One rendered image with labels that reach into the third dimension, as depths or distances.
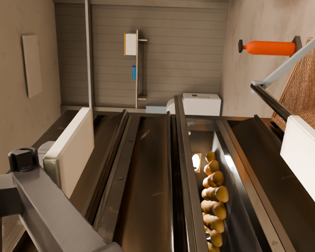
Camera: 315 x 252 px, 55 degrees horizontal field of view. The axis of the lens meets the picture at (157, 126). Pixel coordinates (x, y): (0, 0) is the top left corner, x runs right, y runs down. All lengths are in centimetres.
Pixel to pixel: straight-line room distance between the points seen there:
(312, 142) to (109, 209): 91
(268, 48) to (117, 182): 281
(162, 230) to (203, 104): 668
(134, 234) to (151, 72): 721
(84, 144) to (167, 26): 777
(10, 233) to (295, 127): 92
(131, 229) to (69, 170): 84
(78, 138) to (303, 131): 13
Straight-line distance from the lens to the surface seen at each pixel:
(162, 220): 97
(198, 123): 186
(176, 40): 795
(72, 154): 17
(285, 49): 374
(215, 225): 156
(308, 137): 19
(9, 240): 100
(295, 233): 110
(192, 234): 74
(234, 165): 136
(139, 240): 94
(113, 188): 114
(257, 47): 364
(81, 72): 833
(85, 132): 19
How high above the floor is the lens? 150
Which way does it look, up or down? 1 degrees up
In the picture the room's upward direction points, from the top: 88 degrees counter-clockwise
